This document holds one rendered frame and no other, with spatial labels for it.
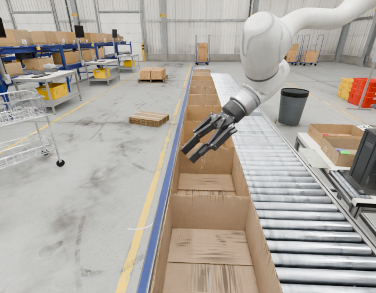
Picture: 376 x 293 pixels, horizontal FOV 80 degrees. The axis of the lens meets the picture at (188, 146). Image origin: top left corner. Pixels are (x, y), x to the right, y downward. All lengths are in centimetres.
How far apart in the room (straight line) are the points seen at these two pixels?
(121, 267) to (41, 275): 57
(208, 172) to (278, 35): 78
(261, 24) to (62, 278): 196
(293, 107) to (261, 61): 406
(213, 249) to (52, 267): 153
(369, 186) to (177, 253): 121
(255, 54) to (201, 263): 66
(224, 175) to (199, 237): 44
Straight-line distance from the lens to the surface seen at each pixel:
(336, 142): 210
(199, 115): 190
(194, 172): 122
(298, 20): 75
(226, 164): 120
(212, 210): 86
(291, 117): 478
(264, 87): 74
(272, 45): 64
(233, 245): 88
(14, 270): 229
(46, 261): 222
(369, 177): 163
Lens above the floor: 155
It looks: 26 degrees down
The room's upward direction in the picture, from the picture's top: straight up
